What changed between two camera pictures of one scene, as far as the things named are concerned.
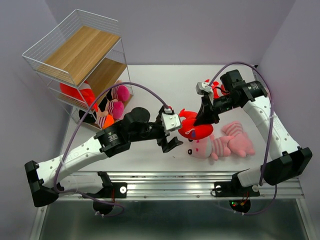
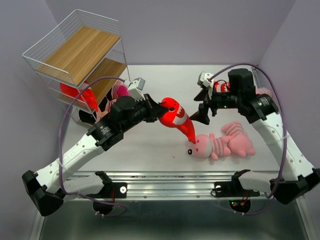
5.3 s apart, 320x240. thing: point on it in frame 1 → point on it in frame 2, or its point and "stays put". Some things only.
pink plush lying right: x=241 y=143 stays put
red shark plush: x=84 y=92 stays put
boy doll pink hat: x=120 y=92 stays put
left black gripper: x=173 y=142 → x=155 y=110
